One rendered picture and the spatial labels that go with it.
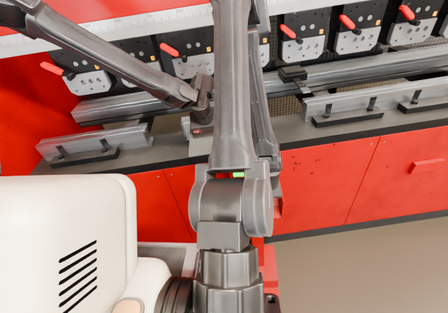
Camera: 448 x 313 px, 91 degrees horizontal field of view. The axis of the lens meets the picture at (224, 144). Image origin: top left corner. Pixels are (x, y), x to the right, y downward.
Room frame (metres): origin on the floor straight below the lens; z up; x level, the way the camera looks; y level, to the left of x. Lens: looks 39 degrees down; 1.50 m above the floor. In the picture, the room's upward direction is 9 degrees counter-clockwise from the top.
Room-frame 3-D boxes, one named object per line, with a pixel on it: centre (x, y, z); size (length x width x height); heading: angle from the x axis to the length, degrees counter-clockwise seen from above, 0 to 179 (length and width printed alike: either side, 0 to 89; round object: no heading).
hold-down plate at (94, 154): (0.81, 0.63, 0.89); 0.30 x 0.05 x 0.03; 89
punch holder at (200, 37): (0.86, 0.06, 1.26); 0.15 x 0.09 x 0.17; 89
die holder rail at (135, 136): (0.86, 0.58, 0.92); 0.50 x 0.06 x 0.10; 89
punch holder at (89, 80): (0.86, 0.46, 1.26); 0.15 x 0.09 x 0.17; 89
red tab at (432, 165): (0.69, -0.99, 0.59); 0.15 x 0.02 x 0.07; 89
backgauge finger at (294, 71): (1.01, -0.41, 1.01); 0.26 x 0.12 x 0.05; 179
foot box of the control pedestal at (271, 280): (0.53, -0.09, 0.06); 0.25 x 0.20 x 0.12; 173
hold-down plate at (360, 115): (0.80, -0.57, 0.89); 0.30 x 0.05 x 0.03; 89
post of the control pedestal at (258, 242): (0.56, -0.09, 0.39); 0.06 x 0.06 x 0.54; 83
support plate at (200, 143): (0.71, 0.04, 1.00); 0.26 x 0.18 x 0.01; 179
